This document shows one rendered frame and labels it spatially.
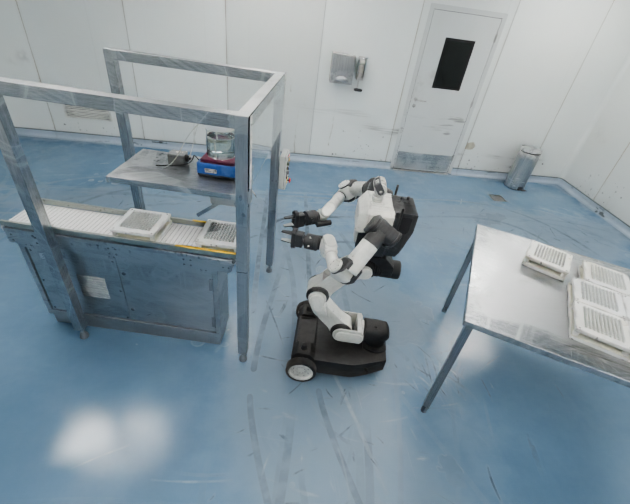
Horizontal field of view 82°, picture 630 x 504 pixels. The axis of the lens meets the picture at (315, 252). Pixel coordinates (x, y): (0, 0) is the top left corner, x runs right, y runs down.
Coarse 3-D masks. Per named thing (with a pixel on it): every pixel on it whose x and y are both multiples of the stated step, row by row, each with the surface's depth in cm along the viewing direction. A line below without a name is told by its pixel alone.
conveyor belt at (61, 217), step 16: (48, 208) 220; (64, 208) 222; (64, 224) 209; (80, 224) 211; (96, 224) 212; (112, 224) 214; (176, 224) 222; (160, 240) 207; (176, 240) 209; (192, 240) 211
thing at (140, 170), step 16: (128, 160) 187; (144, 160) 189; (160, 160) 191; (112, 176) 171; (128, 176) 173; (144, 176) 175; (160, 176) 176; (176, 176) 178; (192, 176) 180; (208, 176) 183; (192, 192) 172; (208, 192) 171; (224, 192) 171
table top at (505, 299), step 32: (480, 256) 229; (512, 256) 234; (576, 256) 243; (480, 288) 203; (512, 288) 206; (544, 288) 210; (480, 320) 182; (512, 320) 184; (544, 320) 187; (544, 352) 171; (576, 352) 172
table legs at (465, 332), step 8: (472, 248) 269; (464, 264) 278; (464, 272) 282; (456, 280) 288; (456, 288) 292; (448, 296) 299; (448, 304) 303; (464, 328) 185; (464, 336) 187; (456, 344) 192; (464, 344) 190; (456, 352) 195; (448, 360) 200; (448, 368) 203; (440, 376) 209; (440, 384) 212; (432, 392) 218; (424, 400) 229; (432, 400) 221; (424, 408) 228
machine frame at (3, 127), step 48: (0, 96) 157; (48, 96) 151; (96, 96) 149; (0, 144) 165; (240, 144) 156; (240, 192) 170; (48, 240) 197; (240, 240) 186; (240, 288) 205; (240, 336) 230
